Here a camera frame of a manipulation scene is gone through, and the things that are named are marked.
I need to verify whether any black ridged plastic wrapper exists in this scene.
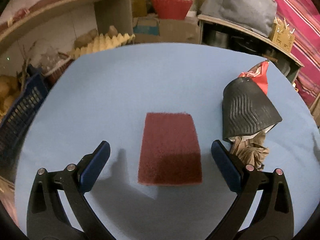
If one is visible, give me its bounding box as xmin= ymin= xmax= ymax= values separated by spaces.
xmin=222 ymin=77 xmax=283 ymax=142

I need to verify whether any low wooden shelf unit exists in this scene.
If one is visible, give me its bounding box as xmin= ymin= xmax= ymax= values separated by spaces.
xmin=197 ymin=14 xmax=304 ymax=83

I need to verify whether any net bag of potatoes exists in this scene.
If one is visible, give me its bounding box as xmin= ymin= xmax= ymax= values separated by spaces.
xmin=0 ymin=75 xmax=21 ymax=120

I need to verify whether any yellow egg tray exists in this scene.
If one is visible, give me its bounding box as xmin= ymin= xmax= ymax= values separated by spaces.
xmin=68 ymin=33 xmax=135 ymax=60

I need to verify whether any pink striped blanket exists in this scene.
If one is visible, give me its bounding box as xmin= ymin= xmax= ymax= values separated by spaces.
xmin=275 ymin=0 xmax=319 ymax=107

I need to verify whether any tall wall shelf unit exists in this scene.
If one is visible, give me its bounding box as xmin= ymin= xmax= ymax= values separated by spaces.
xmin=1 ymin=0 xmax=133 ymax=75

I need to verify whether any red wrapper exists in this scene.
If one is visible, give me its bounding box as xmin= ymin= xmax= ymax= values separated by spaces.
xmin=238 ymin=60 xmax=270 ymax=95

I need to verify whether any maroon scouring pad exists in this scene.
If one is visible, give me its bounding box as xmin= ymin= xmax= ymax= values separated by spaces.
xmin=138 ymin=113 xmax=202 ymax=186

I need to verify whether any yellow woven basket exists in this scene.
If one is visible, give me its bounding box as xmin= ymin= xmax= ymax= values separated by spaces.
xmin=269 ymin=17 xmax=295 ymax=53

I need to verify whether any red plastic tub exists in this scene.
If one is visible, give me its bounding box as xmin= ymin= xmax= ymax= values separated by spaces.
xmin=151 ymin=0 xmax=193 ymax=20

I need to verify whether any grey fabric bag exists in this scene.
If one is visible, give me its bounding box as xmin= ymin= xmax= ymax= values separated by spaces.
xmin=200 ymin=0 xmax=277 ymax=37

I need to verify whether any red lidded container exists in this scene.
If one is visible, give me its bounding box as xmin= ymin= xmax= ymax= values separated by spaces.
xmin=42 ymin=52 xmax=74 ymax=85

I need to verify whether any brown paper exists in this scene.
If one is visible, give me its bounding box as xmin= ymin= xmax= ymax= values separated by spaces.
xmin=230 ymin=131 xmax=270 ymax=171

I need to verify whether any cardboard box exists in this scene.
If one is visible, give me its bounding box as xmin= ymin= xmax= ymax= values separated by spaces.
xmin=133 ymin=17 xmax=200 ymax=44

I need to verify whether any dark blue plastic crate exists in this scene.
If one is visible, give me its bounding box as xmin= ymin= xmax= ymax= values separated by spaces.
xmin=0 ymin=64 xmax=49 ymax=156

